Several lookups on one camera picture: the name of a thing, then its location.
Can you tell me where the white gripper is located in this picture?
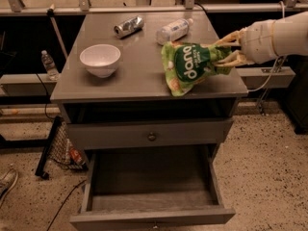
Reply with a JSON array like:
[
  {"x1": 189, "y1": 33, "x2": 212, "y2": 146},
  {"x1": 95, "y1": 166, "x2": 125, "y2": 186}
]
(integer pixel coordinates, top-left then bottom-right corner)
[{"x1": 214, "y1": 20, "x2": 277, "y2": 67}]

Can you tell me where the green rice chip bag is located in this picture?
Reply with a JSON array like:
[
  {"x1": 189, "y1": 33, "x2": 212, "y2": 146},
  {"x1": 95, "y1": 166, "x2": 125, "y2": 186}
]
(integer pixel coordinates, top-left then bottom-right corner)
[{"x1": 161, "y1": 41, "x2": 231, "y2": 96}]

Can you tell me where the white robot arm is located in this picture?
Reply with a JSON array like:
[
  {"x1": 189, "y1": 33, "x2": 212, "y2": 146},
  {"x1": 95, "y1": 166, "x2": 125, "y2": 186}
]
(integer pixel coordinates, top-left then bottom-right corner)
[{"x1": 214, "y1": 12, "x2": 308, "y2": 67}]

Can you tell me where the open grey bottom drawer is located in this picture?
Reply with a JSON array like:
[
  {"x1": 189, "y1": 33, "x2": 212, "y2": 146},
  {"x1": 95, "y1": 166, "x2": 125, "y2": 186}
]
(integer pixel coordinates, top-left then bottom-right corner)
[{"x1": 70, "y1": 145, "x2": 235, "y2": 231}]

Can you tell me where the closed grey drawer with knob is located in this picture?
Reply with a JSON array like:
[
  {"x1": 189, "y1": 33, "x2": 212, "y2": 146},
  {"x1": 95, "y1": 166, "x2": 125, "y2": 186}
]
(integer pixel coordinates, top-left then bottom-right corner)
[{"x1": 68, "y1": 118, "x2": 233, "y2": 150}]

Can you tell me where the clear plastic water bottle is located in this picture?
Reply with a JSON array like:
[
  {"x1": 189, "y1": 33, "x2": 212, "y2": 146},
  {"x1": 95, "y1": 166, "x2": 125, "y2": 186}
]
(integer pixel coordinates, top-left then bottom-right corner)
[{"x1": 156, "y1": 18, "x2": 193, "y2": 45}]

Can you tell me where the silver soda can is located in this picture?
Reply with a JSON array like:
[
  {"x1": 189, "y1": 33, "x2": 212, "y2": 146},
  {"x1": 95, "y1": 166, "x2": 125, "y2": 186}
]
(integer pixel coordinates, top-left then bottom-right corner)
[{"x1": 114, "y1": 15, "x2": 144, "y2": 39}]

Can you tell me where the grey wooden cabinet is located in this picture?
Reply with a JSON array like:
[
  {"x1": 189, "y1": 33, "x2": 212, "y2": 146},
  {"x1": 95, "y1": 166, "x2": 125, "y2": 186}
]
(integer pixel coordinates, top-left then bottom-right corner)
[{"x1": 49, "y1": 11, "x2": 249, "y2": 161}]

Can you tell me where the white bowl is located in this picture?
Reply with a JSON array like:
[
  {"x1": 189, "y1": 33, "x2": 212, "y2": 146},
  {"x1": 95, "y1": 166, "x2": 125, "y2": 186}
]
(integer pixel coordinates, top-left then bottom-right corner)
[{"x1": 79, "y1": 44, "x2": 121, "y2": 78}]

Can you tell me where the small water bottle on ledge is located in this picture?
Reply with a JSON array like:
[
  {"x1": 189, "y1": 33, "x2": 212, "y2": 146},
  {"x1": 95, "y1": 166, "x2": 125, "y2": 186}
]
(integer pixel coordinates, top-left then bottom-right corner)
[{"x1": 41, "y1": 50, "x2": 59, "y2": 81}]

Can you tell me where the orange snack packet in basket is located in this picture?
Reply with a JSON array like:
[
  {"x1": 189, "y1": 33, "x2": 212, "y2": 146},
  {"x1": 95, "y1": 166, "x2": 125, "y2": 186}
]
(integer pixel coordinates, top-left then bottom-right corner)
[{"x1": 69, "y1": 148, "x2": 84, "y2": 165}]

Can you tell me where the grey sneaker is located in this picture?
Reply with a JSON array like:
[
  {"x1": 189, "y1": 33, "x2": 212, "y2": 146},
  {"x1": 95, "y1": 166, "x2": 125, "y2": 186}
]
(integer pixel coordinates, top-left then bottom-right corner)
[{"x1": 0, "y1": 169, "x2": 18, "y2": 207}]

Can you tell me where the black wire mesh basket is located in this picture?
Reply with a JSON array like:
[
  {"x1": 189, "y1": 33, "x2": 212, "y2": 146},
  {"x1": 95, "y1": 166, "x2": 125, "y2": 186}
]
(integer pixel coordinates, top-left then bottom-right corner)
[{"x1": 35, "y1": 115, "x2": 88, "y2": 179}]

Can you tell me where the black floor cable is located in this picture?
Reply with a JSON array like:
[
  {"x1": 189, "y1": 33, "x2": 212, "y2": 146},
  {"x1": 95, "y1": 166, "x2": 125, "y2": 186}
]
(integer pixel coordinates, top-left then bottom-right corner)
[{"x1": 45, "y1": 179, "x2": 88, "y2": 231}]

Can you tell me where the metal railing frame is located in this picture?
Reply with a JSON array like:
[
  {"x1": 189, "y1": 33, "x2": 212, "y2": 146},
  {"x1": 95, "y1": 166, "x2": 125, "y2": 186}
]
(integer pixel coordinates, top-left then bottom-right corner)
[{"x1": 0, "y1": 0, "x2": 308, "y2": 17}]

